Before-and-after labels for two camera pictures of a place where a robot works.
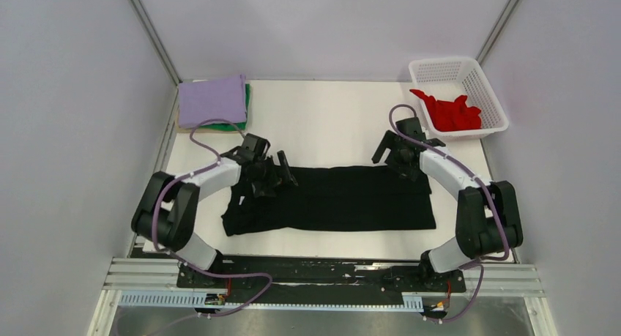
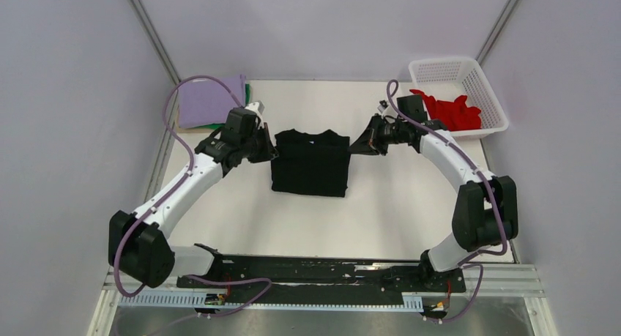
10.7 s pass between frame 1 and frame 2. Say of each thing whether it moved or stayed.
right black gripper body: moved
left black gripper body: moved
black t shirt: moved
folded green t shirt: stayed
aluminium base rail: stayed
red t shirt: stayed
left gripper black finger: moved
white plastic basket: stayed
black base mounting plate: stayed
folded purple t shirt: stayed
